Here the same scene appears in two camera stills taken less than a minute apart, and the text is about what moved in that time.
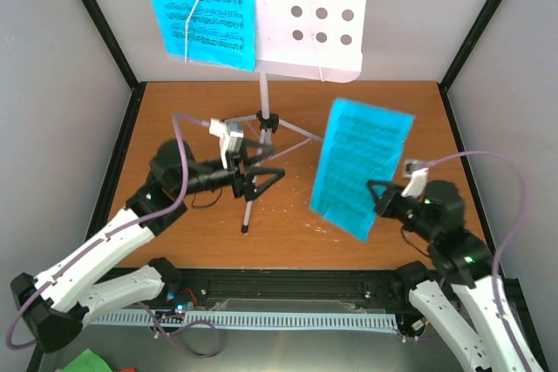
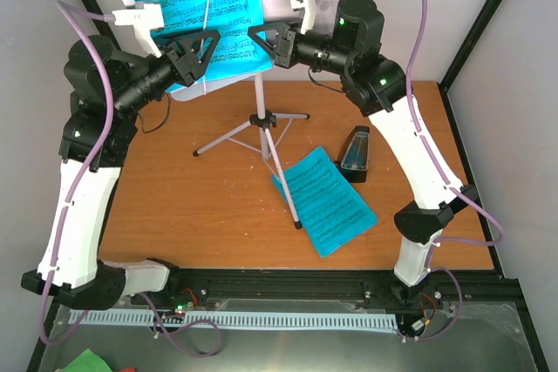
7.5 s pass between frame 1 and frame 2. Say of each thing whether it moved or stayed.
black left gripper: moved
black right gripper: moved
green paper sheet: stayed
